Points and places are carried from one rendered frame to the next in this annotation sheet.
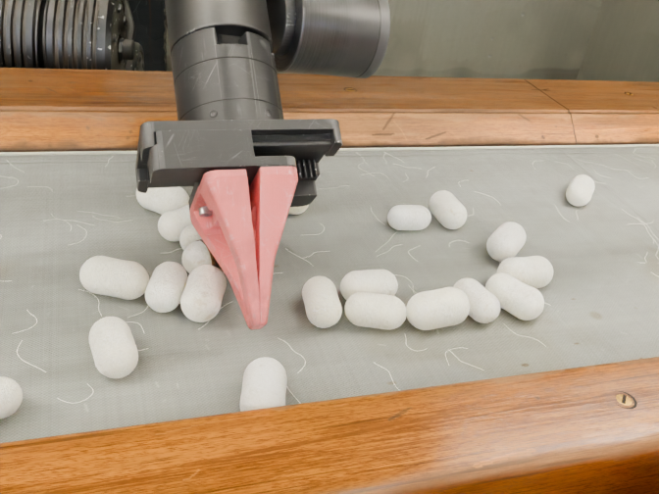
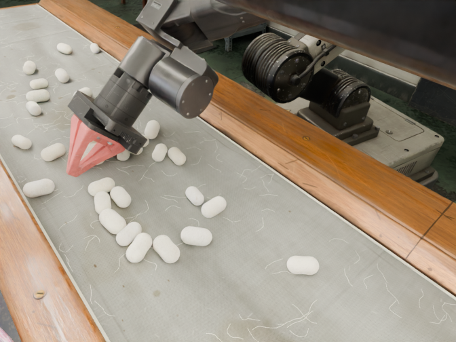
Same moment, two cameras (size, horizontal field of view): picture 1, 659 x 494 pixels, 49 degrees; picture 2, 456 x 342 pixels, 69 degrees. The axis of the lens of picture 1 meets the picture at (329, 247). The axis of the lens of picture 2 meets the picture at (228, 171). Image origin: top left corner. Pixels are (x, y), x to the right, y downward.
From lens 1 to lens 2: 0.51 m
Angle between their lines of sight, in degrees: 54
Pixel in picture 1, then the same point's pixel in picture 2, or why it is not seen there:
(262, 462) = not seen: outside the picture
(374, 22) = (174, 91)
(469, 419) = (15, 237)
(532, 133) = (374, 228)
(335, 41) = (160, 93)
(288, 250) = (146, 171)
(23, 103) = not seen: hidden behind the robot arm
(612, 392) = (45, 288)
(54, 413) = (28, 156)
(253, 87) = (108, 94)
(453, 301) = (108, 221)
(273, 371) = (39, 183)
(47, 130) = not seen: hidden behind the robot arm
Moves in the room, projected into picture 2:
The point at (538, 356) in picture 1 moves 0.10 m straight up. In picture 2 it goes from (104, 270) to (81, 208)
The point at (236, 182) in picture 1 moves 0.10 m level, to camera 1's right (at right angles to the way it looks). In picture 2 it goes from (74, 122) to (76, 172)
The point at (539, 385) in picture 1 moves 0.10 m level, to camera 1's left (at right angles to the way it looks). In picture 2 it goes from (43, 258) to (47, 192)
